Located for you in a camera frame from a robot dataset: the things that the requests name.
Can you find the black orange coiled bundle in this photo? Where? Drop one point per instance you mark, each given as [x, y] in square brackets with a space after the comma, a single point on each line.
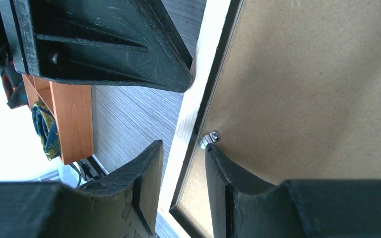
[13, 86]

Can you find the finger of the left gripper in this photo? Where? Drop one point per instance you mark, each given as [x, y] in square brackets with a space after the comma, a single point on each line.
[97, 42]

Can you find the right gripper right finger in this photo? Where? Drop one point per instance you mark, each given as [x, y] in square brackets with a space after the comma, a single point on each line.
[244, 206]

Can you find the black yellow-green coiled bundle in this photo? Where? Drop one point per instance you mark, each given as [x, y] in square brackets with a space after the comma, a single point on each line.
[46, 128]

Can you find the black wooden picture frame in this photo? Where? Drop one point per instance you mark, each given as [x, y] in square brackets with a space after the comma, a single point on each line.
[216, 26]

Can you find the silver metal turn clip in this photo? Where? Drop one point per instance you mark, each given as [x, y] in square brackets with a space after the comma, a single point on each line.
[210, 138]

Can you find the brown backing board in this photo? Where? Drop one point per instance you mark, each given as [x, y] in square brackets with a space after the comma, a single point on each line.
[297, 96]

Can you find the orange compartment tray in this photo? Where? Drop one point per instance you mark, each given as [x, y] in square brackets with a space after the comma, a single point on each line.
[71, 106]

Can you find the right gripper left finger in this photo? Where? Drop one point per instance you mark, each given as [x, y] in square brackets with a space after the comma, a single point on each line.
[122, 204]

